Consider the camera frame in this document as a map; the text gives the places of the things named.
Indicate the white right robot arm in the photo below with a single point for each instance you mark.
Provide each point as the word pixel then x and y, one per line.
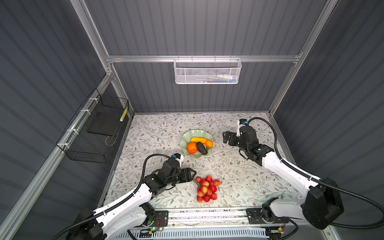
pixel 320 205

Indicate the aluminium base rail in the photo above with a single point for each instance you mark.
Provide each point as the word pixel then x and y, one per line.
pixel 211 217

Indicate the fake yellow corn cob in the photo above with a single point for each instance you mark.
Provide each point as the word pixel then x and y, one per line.
pixel 199 139

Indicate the fake dark avocado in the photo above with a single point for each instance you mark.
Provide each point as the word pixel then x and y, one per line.
pixel 202 148

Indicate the fake red grape bunch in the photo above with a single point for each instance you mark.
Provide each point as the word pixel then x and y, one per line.
pixel 207 189

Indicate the black wire side basket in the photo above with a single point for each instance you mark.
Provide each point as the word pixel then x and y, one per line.
pixel 79 145

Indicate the small fake orange tangerine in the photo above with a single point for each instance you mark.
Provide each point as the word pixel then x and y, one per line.
pixel 209 144

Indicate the black pad in basket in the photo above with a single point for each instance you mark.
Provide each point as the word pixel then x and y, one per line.
pixel 105 124

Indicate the yellow tube in basket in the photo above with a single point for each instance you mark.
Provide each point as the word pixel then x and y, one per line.
pixel 123 114

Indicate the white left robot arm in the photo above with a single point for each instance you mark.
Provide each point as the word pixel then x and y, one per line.
pixel 134 208

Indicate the green wavy fruit bowl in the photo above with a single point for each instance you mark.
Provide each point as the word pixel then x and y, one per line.
pixel 186 138

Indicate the white wire wall basket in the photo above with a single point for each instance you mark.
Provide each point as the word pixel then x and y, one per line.
pixel 190 71

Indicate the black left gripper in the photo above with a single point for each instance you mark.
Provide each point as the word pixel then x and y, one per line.
pixel 188 177

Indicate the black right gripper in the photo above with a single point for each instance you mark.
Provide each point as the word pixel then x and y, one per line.
pixel 232 135

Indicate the markers in white basket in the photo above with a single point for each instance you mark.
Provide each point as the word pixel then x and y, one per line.
pixel 229 79

